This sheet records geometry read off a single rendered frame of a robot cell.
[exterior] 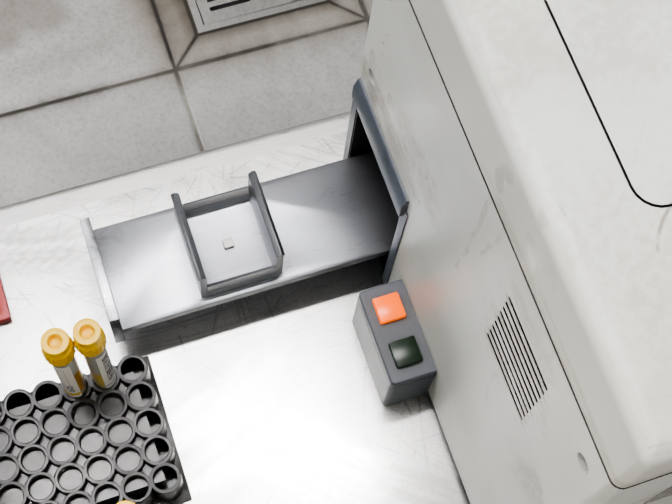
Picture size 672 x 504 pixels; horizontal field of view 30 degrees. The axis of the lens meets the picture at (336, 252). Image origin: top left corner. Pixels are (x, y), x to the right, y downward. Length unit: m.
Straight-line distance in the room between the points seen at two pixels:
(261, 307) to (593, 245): 0.33
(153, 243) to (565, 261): 0.33
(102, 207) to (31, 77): 1.08
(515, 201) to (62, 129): 1.36
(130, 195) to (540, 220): 0.38
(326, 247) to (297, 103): 1.09
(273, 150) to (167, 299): 0.14
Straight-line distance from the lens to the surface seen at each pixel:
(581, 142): 0.51
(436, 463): 0.76
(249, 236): 0.76
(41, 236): 0.81
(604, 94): 0.52
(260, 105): 1.83
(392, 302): 0.73
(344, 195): 0.77
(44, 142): 1.83
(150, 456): 0.74
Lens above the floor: 1.61
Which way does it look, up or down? 68 degrees down
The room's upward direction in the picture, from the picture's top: 10 degrees clockwise
